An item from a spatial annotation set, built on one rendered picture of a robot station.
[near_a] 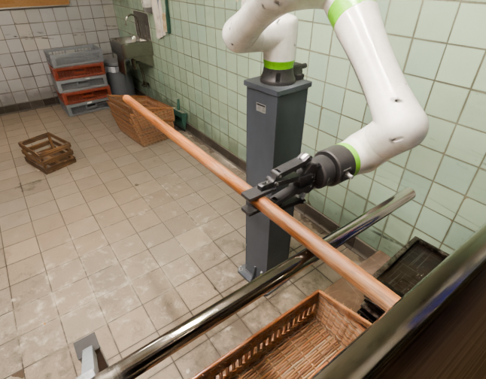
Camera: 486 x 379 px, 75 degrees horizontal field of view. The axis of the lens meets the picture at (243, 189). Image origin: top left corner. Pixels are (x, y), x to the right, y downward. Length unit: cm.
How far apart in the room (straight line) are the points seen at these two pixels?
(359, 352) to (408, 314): 4
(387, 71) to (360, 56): 8
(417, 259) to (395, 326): 101
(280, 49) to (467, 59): 78
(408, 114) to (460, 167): 103
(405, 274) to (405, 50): 107
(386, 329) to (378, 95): 66
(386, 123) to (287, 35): 66
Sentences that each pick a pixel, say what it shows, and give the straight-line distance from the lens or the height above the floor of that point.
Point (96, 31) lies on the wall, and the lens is 530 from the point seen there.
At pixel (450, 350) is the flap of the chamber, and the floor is 141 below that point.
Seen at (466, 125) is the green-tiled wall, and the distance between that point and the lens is 172.
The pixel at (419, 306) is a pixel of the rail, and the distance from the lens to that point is 22.
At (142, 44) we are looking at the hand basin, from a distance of 424.
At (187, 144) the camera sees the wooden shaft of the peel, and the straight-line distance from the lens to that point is 87.
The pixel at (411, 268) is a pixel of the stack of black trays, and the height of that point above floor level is 80.
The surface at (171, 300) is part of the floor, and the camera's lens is 201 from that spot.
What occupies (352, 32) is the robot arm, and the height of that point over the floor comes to 146.
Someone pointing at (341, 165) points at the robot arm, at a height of 122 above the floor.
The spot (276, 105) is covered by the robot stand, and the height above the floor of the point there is 114.
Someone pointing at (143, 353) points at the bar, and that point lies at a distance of 49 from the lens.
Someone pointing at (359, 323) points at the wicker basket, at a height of 75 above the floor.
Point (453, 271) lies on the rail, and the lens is 25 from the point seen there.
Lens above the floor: 159
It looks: 35 degrees down
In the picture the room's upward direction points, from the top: straight up
